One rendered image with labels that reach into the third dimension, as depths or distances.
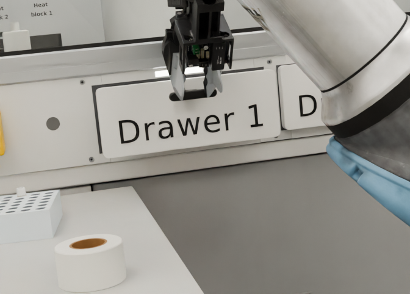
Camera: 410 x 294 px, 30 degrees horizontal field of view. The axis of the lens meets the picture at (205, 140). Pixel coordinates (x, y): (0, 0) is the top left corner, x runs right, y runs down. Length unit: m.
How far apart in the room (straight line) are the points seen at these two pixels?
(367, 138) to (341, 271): 0.89
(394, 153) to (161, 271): 0.33
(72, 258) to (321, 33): 0.36
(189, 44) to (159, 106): 0.20
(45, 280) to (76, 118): 0.48
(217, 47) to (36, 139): 0.37
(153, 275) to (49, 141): 0.51
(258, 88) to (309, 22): 0.69
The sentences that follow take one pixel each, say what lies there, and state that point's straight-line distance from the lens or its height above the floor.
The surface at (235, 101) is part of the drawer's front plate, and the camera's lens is 1.23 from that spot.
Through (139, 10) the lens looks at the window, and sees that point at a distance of 1.29.
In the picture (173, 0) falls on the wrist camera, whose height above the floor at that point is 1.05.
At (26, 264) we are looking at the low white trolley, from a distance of 0.91.
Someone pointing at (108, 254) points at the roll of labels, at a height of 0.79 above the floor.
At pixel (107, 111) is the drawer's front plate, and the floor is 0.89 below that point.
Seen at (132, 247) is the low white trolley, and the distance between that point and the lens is 0.91.
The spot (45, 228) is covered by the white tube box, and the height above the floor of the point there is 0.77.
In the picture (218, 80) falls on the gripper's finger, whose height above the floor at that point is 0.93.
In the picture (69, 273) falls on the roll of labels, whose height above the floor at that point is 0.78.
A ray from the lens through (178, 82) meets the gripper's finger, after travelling 1.12.
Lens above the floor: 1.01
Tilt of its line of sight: 9 degrees down
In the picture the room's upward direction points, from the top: 6 degrees counter-clockwise
